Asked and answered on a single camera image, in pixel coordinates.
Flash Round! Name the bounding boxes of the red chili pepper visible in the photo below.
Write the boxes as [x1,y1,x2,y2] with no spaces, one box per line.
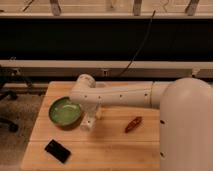
[125,116,142,133]

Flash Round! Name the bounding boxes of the white plastic bottle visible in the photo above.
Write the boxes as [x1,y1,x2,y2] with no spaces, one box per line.
[95,107,102,120]

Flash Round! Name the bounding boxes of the black hanging cable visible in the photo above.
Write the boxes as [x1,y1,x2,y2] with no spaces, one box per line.
[118,9,157,78]

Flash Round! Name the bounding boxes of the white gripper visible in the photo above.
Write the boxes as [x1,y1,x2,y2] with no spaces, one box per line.
[80,103,100,131]

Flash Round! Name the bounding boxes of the black office chair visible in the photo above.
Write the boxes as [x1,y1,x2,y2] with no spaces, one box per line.
[0,65,33,133]

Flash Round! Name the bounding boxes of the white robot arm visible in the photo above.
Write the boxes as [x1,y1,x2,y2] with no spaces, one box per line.
[70,74,213,171]

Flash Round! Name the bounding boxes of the wooden cutting board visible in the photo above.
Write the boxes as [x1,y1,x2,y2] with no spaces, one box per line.
[21,81,159,171]

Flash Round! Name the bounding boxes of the black rectangular phone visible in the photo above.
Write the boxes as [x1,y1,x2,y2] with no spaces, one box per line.
[45,139,71,163]

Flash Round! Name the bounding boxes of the green ceramic bowl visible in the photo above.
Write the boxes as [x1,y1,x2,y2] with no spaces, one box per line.
[48,97,82,127]

